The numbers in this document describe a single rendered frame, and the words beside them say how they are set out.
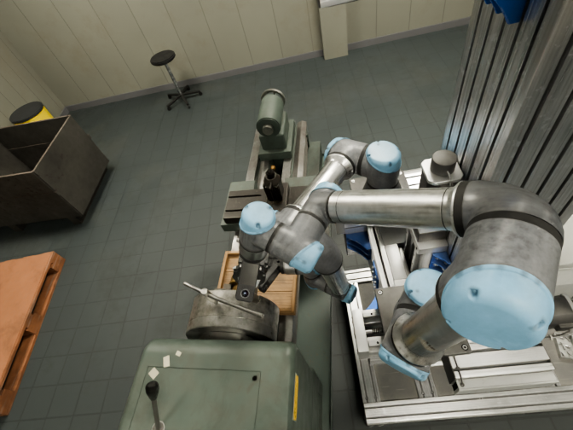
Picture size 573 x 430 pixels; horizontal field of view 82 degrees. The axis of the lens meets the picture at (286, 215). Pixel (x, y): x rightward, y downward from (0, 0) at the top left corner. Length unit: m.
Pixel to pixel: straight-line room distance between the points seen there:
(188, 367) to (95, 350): 1.92
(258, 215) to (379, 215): 0.25
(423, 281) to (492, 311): 0.44
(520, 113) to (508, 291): 0.36
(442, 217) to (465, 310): 0.18
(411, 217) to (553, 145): 0.33
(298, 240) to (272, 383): 0.44
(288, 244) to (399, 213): 0.23
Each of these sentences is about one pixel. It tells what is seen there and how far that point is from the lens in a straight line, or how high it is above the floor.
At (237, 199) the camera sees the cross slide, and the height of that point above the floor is 0.97.
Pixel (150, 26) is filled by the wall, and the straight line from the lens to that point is 4.80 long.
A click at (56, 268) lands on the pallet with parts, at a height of 0.06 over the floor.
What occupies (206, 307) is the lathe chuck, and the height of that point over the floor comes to 1.23.
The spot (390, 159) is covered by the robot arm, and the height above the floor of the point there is 1.38.
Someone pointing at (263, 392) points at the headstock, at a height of 1.26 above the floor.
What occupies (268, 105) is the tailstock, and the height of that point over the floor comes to 1.15.
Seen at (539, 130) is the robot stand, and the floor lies 1.73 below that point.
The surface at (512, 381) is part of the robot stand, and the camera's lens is 1.22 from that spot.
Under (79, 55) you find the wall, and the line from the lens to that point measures 5.30.
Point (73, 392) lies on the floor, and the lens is 2.94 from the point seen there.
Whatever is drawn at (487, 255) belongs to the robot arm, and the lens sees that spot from 0.49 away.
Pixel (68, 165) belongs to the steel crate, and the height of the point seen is 0.48.
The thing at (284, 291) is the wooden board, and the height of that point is 0.88.
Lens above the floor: 2.19
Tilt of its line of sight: 51 degrees down
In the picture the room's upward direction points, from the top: 18 degrees counter-clockwise
